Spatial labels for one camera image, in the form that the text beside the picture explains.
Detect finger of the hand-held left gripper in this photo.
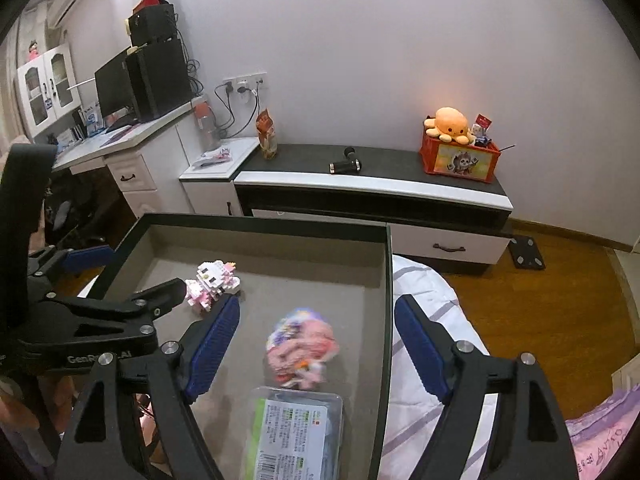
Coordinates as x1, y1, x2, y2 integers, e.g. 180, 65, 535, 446
65, 277, 189, 337
27, 244, 117, 279

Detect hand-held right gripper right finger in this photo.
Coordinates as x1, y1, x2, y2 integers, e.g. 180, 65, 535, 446
394, 294, 581, 480

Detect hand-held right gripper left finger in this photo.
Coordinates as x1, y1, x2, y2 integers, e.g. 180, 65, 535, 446
54, 294, 242, 480

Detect pink white block toy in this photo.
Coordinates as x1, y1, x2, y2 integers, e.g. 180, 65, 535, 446
185, 260, 239, 314

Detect pink bag of hair clips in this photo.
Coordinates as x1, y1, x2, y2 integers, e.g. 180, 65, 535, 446
264, 307, 339, 391

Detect grey box with pink side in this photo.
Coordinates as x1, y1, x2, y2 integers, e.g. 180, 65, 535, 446
90, 212, 394, 480

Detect clear plastic box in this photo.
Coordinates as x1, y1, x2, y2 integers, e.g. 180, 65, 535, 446
239, 385, 345, 480

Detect person's left hand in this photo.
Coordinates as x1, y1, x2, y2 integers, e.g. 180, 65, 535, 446
0, 377, 77, 434

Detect black office chair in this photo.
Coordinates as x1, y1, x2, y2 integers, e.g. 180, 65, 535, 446
44, 175, 109, 252

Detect striped white bedsheet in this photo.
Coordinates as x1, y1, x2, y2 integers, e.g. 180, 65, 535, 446
377, 255, 497, 480

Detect white desk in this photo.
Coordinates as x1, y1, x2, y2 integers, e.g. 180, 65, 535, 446
52, 95, 207, 222

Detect white nightstand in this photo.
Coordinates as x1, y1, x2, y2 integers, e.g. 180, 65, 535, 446
179, 136, 261, 217

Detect blue white boxes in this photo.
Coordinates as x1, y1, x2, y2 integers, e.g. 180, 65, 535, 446
79, 102, 104, 137

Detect black floor scale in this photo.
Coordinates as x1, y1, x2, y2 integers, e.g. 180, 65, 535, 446
509, 234, 547, 271

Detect black white low cabinet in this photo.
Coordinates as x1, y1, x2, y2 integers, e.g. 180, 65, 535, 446
234, 143, 515, 276

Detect pink packets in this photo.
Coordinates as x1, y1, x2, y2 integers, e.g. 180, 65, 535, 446
199, 147, 234, 167

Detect black monitor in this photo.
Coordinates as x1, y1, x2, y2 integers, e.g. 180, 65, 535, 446
94, 47, 135, 127

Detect white glass-door cabinet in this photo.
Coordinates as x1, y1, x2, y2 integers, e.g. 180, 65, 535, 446
17, 44, 82, 142

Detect clear bottle with red cap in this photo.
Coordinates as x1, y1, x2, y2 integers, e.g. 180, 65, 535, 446
192, 97, 221, 152

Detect black computer tower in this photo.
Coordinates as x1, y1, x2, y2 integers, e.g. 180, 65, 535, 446
125, 37, 194, 122

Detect red printed crate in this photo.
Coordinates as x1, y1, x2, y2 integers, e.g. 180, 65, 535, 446
419, 127, 501, 183

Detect black massage gun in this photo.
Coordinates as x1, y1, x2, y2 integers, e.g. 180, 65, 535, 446
329, 147, 362, 175

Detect orange snack bag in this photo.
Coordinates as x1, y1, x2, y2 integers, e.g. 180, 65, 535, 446
255, 109, 279, 160

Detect pink printed blanket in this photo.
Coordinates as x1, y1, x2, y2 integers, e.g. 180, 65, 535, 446
565, 390, 640, 480

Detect orange octopus plush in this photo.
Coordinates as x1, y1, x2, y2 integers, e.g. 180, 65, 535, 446
423, 106, 476, 145

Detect small toys in crate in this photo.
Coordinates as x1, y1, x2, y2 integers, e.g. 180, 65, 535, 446
472, 113, 494, 146

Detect black speaker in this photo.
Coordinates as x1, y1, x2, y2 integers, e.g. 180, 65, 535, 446
127, 4, 176, 49

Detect black power cable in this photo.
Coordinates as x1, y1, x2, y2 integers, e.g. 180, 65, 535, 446
186, 45, 261, 140

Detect white wall outlet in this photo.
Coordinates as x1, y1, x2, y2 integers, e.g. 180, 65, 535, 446
222, 74, 268, 95

